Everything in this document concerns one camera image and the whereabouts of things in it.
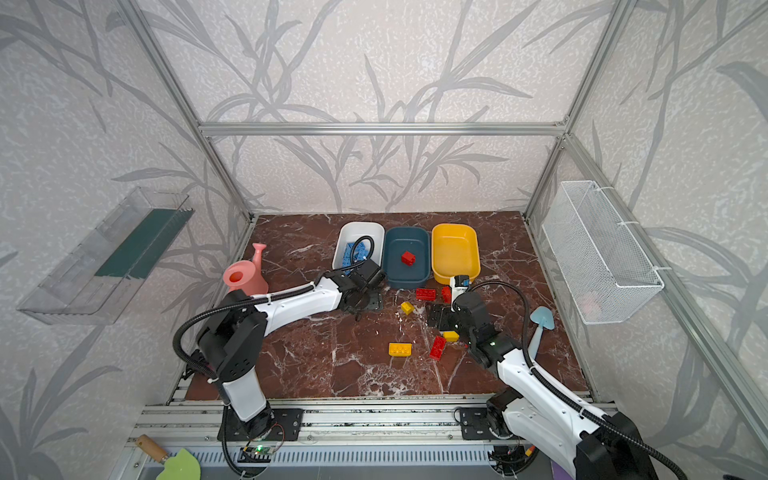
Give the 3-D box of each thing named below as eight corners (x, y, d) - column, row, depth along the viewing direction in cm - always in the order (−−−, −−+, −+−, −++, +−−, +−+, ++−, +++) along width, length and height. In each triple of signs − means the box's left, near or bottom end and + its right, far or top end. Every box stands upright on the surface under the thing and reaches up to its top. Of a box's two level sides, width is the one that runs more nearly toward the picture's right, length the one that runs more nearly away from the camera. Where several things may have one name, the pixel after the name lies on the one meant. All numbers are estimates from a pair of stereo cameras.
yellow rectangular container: (433, 286, 102) (434, 276, 97) (429, 234, 117) (430, 223, 112) (483, 286, 102) (487, 276, 97) (472, 234, 117) (475, 223, 112)
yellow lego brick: (388, 356, 87) (388, 353, 85) (388, 345, 89) (388, 342, 87) (412, 356, 87) (412, 353, 85) (412, 345, 89) (412, 342, 87)
